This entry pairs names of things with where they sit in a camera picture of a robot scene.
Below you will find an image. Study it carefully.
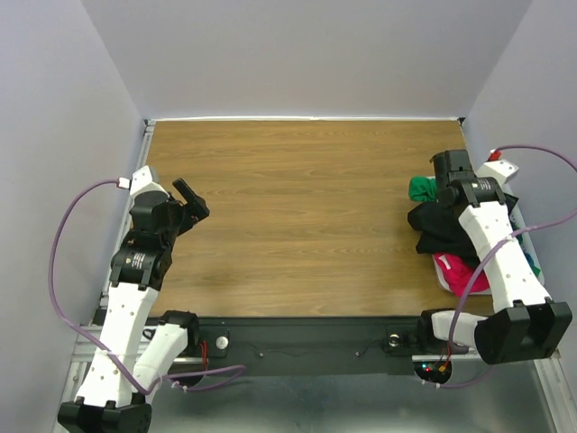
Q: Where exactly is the black t shirt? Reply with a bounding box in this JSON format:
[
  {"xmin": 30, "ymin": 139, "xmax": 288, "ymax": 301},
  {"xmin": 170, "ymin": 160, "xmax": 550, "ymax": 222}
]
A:
[{"xmin": 407, "ymin": 198, "xmax": 519, "ymax": 271}]

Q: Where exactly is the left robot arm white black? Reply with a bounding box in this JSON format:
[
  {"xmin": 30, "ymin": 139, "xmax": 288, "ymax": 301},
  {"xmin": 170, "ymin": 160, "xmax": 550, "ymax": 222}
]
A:
[{"xmin": 57, "ymin": 176, "xmax": 210, "ymax": 432}]

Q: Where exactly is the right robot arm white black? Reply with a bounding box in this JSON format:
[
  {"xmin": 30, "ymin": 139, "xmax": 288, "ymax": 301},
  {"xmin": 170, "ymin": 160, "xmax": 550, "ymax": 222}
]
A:
[{"xmin": 415, "ymin": 149, "xmax": 572, "ymax": 365}]

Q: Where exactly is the green t shirt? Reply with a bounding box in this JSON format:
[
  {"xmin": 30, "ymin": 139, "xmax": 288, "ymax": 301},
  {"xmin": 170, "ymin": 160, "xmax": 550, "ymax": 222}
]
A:
[{"xmin": 408, "ymin": 176, "xmax": 438, "ymax": 202}]

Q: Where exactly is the white laundry basket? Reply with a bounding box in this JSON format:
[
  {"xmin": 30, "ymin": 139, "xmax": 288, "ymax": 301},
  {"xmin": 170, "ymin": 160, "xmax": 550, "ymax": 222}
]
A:
[{"xmin": 433, "ymin": 202, "xmax": 546, "ymax": 297}]

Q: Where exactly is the pink t shirt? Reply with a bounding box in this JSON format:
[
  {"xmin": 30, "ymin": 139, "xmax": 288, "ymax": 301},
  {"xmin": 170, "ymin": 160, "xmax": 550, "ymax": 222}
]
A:
[{"xmin": 433, "ymin": 253, "xmax": 490, "ymax": 297}]

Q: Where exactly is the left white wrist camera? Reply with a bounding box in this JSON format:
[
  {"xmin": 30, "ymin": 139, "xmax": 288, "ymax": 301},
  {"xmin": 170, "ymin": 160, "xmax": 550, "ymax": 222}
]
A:
[{"xmin": 116, "ymin": 165, "xmax": 167, "ymax": 198}]

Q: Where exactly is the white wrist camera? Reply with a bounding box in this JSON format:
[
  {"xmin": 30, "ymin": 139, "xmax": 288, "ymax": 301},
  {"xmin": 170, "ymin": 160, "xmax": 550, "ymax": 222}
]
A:
[
  {"xmin": 475, "ymin": 150, "xmax": 519, "ymax": 187},
  {"xmin": 116, "ymin": 165, "xmax": 167, "ymax": 198}
]

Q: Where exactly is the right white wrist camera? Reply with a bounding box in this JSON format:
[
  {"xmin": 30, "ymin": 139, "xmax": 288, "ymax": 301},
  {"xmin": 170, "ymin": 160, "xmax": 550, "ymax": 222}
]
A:
[{"xmin": 475, "ymin": 150, "xmax": 519, "ymax": 187}]

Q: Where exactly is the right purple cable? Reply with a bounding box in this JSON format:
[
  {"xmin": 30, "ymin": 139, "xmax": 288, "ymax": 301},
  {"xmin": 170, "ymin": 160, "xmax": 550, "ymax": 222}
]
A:
[{"xmin": 421, "ymin": 143, "xmax": 577, "ymax": 390}]

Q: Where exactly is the purple cable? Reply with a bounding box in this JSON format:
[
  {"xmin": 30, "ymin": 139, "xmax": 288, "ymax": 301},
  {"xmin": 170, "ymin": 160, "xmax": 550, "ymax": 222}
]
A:
[
  {"xmin": 421, "ymin": 143, "xmax": 577, "ymax": 390},
  {"xmin": 48, "ymin": 178, "xmax": 247, "ymax": 392}
]

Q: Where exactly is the aluminium frame rail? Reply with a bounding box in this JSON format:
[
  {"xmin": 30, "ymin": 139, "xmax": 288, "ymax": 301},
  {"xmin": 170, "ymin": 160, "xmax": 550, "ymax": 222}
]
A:
[{"xmin": 53, "ymin": 119, "xmax": 157, "ymax": 433}]

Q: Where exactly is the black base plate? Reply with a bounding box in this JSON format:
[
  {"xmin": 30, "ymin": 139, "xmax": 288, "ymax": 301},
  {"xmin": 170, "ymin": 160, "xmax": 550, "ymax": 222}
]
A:
[{"xmin": 199, "ymin": 316, "xmax": 447, "ymax": 376}]

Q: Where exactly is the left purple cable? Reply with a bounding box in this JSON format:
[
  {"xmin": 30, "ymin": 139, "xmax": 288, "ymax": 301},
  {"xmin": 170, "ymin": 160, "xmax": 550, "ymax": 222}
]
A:
[{"xmin": 48, "ymin": 178, "xmax": 247, "ymax": 392}]

